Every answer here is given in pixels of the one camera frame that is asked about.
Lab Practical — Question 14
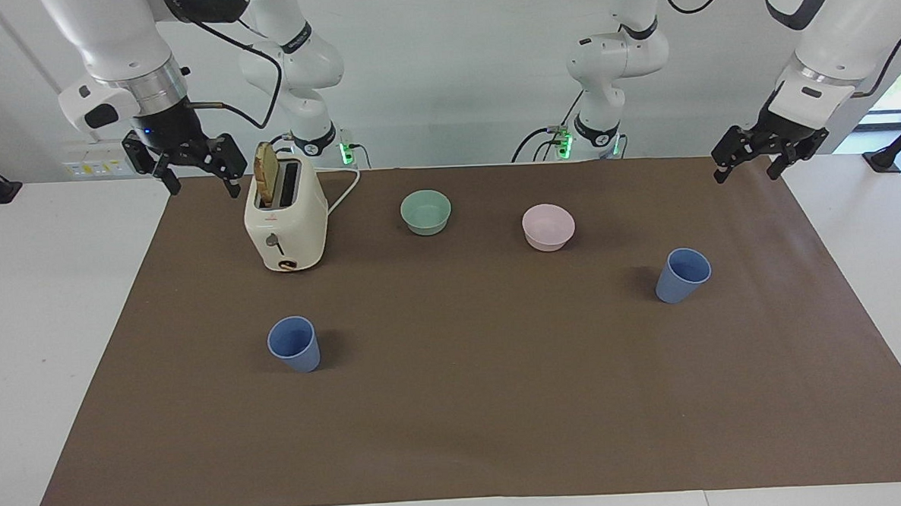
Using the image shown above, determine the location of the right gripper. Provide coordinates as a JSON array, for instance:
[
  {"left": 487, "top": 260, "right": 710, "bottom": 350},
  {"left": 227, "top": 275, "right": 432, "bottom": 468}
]
[{"left": 119, "top": 97, "right": 251, "bottom": 205}]

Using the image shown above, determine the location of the white power cable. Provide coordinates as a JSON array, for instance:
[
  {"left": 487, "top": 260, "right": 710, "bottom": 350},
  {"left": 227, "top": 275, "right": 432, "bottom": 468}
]
[{"left": 316, "top": 164, "right": 364, "bottom": 219}]

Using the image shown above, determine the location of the toast slice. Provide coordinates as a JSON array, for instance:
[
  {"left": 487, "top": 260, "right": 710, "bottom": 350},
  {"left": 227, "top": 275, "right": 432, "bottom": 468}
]
[{"left": 252, "top": 141, "right": 283, "bottom": 210}]

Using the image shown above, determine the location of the white wall socket strip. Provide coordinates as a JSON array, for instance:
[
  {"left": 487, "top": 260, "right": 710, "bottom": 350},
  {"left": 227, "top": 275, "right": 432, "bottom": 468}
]
[{"left": 60, "top": 141, "right": 134, "bottom": 181}]

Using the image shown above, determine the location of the pink bowl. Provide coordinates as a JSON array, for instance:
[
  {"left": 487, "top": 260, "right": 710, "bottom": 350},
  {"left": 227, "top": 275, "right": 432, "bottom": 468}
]
[{"left": 520, "top": 202, "right": 577, "bottom": 254}]

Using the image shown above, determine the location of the cream white toaster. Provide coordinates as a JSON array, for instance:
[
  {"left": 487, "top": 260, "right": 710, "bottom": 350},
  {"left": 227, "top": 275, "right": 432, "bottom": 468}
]
[{"left": 241, "top": 153, "right": 332, "bottom": 276}]

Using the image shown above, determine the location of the green bowl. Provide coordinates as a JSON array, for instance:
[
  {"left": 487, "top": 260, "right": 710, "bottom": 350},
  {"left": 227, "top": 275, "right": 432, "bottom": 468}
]
[{"left": 399, "top": 188, "right": 454, "bottom": 238}]

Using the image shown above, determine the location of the blue cup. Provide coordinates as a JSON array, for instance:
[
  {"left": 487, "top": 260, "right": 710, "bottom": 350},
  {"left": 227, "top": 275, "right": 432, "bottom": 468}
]
[
  {"left": 653, "top": 246, "right": 714, "bottom": 305},
  {"left": 265, "top": 315, "right": 323, "bottom": 376}
]

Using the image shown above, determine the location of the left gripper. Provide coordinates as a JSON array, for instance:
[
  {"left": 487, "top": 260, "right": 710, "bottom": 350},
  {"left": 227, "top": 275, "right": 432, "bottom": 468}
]
[{"left": 707, "top": 88, "right": 833, "bottom": 186}]

